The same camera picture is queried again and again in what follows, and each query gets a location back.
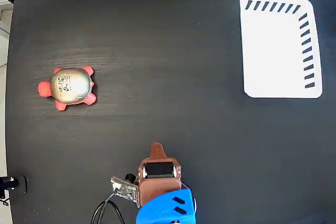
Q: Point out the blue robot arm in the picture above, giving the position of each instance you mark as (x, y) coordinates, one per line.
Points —
(162, 208)

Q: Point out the red turtle toy silver shell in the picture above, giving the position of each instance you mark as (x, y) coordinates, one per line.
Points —
(71, 85)

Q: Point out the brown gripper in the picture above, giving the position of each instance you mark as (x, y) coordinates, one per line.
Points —
(159, 188)

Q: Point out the camera circuit board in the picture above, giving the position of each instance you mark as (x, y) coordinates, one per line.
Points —
(126, 188)

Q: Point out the white card with black stripes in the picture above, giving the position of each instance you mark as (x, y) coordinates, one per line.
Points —
(273, 51)

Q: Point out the black table clamp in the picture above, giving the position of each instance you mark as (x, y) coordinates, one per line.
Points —
(14, 183)

